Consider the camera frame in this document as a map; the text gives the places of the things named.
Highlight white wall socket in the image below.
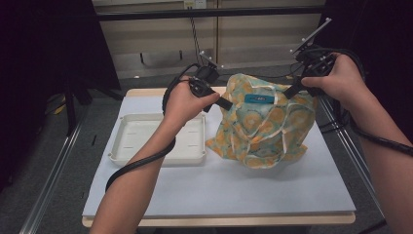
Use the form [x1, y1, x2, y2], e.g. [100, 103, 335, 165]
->
[183, 0, 208, 10]

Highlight black metal stand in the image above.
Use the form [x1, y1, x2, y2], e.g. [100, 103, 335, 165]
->
[62, 77, 125, 137]

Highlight orange and teal cloth bag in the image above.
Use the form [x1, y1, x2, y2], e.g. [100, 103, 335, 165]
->
[205, 72, 318, 170]

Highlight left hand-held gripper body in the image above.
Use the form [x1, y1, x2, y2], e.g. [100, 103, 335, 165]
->
[189, 50, 225, 98]

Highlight white plastic tray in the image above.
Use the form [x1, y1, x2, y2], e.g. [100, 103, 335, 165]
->
[108, 111, 207, 167]

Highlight blue snack pouch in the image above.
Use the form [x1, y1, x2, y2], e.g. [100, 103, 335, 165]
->
[244, 94, 277, 105]

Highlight black wall cable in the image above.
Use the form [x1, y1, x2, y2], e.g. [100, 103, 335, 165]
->
[189, 16, 295, 81]

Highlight black horizontal bar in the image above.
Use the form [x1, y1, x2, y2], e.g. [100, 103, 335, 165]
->
[96, 6, 325, 22]

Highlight person's left hand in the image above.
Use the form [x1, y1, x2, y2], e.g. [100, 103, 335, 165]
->
[163, 77, 221, 126]

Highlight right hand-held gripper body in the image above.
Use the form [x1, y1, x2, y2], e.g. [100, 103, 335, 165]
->
[289, 18, 335, 79]

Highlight black curtain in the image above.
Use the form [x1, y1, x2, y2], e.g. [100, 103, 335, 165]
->
[311, 0, 413, 144]
[0, 0, 122, 193]

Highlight black floor cables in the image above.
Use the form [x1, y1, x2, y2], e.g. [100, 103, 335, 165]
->
[319, 98, 353, 135]

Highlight person's right hand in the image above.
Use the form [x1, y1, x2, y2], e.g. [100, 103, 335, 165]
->
[301, 53, 371, 105]

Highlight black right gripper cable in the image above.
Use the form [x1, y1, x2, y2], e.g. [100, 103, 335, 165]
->
[303, 47, 413, 158]

